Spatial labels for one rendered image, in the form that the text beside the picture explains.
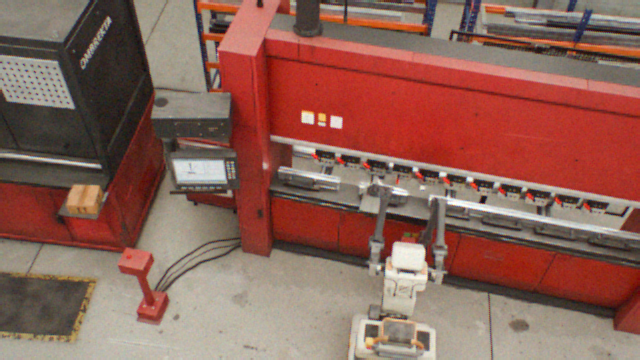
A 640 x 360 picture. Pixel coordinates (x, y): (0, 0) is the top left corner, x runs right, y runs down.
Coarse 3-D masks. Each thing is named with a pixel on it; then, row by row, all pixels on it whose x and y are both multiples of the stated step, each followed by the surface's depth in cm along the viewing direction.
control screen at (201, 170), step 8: (176, 160) 426; (184, 160) 426; (192, 160) 426; (200, 160) 426; (208, 160) 427; (216, 160) 427; (176, 168) 432; (184, 168) 432; (192, 168) 432; (200, 168) 433; (208, 168) 433; (216, 168) 433; (184, 176) 439; (192, 176) 439; (200, 176) 439; (208, 176) 440; (216, 176) 440; (224, 176) 440
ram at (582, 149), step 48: (288, 96) 434; (336, 96) 424; (384, 96) 415; (432, 96) 406; (480, 96) 397; (336, 144) 460; (384, 144) 449; (432, 144) 438; (480, 144) 428; (528, 144) 419; (576, 144) 410; (624, 144) 401; (624, 192) 433
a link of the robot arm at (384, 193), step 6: (384, 186) 419; (378, 192) 419; (384, 192) 414; (390, 192) 415; (384, 198) 412; (390, 198) 412; (384, 204) 414; (378, 210) 419; (384, 210) 415; (378, 216) 417; (384, 216) 416; (378, 222) 417; (378, 228) 418; (378, 234) 420; (384, 240) 422
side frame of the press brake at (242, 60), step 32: (256, 0) 424; (288, 0) 446; (256, 32) 401; (224, 64) 397; (256, 64) 392; (256, 96) 412; (256, 128) 436; (256, 160) 462; (288, 160) 564; (256, 192) 491; (256, 224) 524
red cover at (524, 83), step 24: (288, 48) 400; (312, 48) 396; (336, 48) 393; (360, 48) 393; (384, 48) 394; (384, 72) 398; (408, 72) 393; (432, 72) 389; (456, 72) 385; (480, 72) 382; (504, 72) 382; (528, 72) 383; (528, 96) 387; (552, 96) 383; (576, 96) 379; (600, 96) 376; (624, 96) 372
